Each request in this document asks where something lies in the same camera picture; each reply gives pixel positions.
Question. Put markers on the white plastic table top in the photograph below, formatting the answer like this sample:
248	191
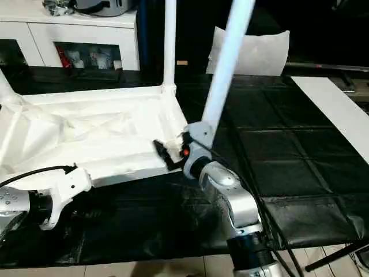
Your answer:
86	130

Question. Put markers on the grey printed cushion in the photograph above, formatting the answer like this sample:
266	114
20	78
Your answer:
259	54

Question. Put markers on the white glass-door cabinet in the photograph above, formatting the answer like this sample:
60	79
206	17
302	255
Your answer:
86	31

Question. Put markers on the black metal stand leg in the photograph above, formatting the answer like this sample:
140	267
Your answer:
334	258

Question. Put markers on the grey round bag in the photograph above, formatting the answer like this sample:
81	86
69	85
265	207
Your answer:
106	7

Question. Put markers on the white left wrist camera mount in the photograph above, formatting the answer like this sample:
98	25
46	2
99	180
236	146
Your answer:
72	181

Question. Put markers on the black floor mat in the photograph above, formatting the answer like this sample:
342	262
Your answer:
288	144

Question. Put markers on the small yellow label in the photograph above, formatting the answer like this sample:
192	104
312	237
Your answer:
182	62

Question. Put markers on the white plastic table leg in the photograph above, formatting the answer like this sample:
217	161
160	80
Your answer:
168	43
5	89
225	57

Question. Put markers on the white flat panel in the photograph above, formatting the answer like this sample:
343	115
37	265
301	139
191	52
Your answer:
331	106

